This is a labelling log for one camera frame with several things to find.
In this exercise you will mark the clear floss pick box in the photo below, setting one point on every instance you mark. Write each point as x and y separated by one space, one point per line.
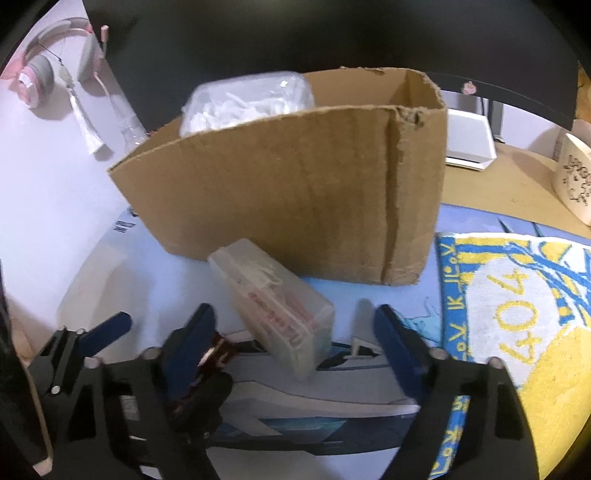
277 314

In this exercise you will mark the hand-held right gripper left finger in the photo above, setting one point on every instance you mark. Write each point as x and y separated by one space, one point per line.
196 350

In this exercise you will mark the black computer monitor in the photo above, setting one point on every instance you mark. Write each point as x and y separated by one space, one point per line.
323 32

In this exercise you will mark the yellow and blue towel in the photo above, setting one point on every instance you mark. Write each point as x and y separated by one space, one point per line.
545 392

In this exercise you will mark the pink cat-ear headphones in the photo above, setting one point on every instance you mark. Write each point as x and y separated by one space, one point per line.
37 74

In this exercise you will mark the white flat box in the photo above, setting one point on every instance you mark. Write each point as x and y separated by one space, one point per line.
468 138

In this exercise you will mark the clear plastic bottle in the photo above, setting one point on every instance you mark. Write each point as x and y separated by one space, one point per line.
131 131

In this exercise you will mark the cream printed mug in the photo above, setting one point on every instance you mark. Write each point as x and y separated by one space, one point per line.
575 180

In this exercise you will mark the small pink figure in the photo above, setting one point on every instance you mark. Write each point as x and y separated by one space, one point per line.
469 87

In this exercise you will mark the white tassel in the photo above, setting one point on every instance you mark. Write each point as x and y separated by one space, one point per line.
87 129

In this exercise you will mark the dark brown hair clip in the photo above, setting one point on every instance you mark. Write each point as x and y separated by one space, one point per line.
219 353

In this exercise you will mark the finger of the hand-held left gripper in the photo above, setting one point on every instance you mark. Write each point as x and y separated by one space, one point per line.
111 328

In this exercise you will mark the cardboard box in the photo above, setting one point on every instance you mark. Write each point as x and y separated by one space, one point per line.
277 194

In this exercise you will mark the clear cotton swab container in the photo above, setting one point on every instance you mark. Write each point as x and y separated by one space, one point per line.
240 106

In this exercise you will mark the printed desk mat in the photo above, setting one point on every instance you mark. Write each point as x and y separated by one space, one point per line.
300 429

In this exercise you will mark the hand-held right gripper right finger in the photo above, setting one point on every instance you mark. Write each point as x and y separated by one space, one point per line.
399 355

